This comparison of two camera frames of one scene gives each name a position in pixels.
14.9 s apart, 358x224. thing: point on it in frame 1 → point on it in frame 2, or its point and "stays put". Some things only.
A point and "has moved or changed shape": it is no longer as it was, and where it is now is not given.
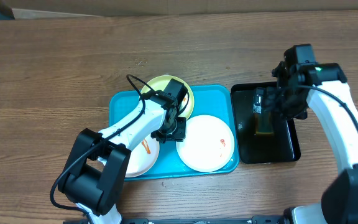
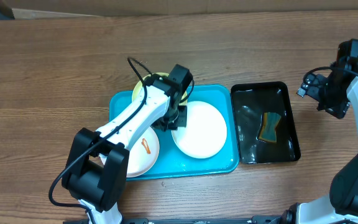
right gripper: [272, 101] → [335, 109]
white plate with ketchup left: [143, 157] stays put
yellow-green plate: [160, 83] has moved or changed shape
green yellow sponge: [264, 123] has moved or changed shape
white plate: [209, 144] has moved or changed shape
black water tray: [282, 145] stays put
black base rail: [263, 219] stays put
